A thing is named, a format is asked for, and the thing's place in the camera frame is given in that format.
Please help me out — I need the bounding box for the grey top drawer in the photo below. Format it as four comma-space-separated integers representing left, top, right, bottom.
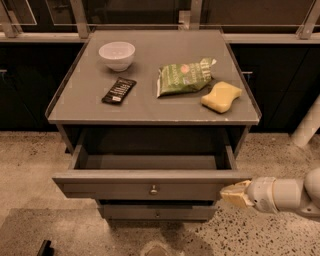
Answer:
53, 146, 251, 201

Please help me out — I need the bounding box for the grey drawer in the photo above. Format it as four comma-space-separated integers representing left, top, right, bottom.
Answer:
53, 146, 251, 201
97, 200, 216, 221

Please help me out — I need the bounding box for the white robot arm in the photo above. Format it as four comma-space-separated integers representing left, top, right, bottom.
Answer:
220, 168, 320, 219

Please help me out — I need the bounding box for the grey drawer cabinet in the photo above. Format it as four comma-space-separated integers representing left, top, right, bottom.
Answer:
45, 29, 262, 223

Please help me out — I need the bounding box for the grey lower drawer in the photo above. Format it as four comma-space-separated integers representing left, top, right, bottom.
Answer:
97, 200, 216, 221

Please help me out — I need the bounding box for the yellow sponge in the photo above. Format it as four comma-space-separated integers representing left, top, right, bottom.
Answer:
201, 81, 242, 113

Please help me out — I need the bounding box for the green chip bag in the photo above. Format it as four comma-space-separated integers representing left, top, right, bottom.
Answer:
157, 57, 217, 97

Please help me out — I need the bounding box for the black snack bar wrapper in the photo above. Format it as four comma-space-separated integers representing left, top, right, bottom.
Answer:
101, 77, 137, 104

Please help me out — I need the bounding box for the white ceramic bowl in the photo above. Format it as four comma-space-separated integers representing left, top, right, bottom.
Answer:
98, 41, 135, 72

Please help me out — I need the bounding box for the black object on floor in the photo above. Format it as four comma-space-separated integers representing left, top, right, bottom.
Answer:
37, 240, 54, 256

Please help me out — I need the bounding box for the metal railing frame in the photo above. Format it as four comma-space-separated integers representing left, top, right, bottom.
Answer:
0, 0, 320, 44

